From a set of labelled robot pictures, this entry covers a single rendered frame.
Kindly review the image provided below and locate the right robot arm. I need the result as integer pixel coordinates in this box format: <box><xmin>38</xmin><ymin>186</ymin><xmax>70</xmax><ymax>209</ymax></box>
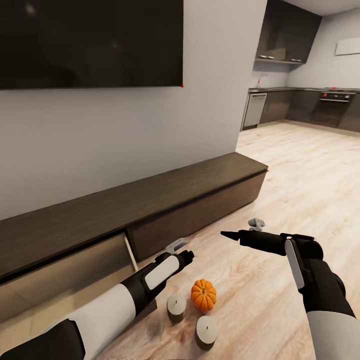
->
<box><xmin>220</xmin><ymin>217</ymin><xmax>360</xmax><ymax>360</ymax></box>

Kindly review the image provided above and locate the pumpkin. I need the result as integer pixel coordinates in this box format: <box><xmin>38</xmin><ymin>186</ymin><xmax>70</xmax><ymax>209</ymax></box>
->
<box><xmin>190</xmin><ymin>279</ymin><xmax>217</xmax><ymax>313</ymax></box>

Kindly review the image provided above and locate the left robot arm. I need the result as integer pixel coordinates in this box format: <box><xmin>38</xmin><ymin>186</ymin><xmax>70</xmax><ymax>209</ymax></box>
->
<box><xmin>0</xmin><ymin>237</ymin><xmax>195</xmax><ymax>360</ymax></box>

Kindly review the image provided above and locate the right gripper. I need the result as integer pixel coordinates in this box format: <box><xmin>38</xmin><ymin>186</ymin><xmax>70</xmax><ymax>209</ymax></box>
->
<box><xmin>220</xmin><ymin>229</ymin><xmax>270</xmax><ymax>253</ymax></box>

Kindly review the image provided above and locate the pillar candle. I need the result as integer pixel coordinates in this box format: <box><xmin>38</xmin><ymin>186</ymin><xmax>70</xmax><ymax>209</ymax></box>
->
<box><xmin>167</xmin><ymin>292</ymin><xmax>186</xmax><ymax>323</ymax></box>
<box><xmin>194</xmin><ymin>315</ymin><xmax>218</xmax><ymax>351</ymax></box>

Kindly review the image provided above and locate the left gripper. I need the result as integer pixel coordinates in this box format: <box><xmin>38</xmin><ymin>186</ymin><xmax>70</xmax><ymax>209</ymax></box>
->
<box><xmin>175</xmin><ymin>250</ymin><xmax>195</xmax><ymax>272</ymax></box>

